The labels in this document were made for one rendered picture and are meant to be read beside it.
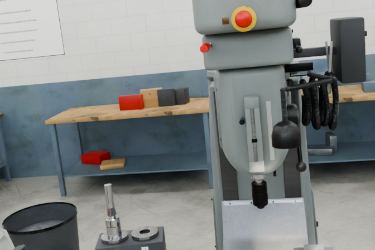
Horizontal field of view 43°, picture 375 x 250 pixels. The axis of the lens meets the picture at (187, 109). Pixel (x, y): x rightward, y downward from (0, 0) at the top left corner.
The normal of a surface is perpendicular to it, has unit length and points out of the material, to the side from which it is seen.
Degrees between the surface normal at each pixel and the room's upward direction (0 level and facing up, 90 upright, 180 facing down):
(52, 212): 86
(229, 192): 90
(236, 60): 90
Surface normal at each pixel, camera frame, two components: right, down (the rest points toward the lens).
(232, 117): -0.42, 0.21
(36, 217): 0.40, 0.06
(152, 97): 0.01, 0.18
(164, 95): -0.21, 0.20
